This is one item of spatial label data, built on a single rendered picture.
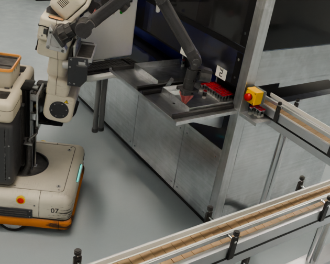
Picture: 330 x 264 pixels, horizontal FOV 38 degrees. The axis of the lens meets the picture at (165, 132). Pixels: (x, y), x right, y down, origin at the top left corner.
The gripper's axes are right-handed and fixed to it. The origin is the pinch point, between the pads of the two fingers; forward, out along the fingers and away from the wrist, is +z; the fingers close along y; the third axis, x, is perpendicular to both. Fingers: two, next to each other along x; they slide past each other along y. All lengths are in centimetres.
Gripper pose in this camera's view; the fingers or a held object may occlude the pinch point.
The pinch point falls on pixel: (183, 104)
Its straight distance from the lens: 247.2
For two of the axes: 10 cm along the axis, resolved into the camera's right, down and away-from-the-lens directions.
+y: 8.1, -0.9, 5.9
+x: -5.5, -4.8, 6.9
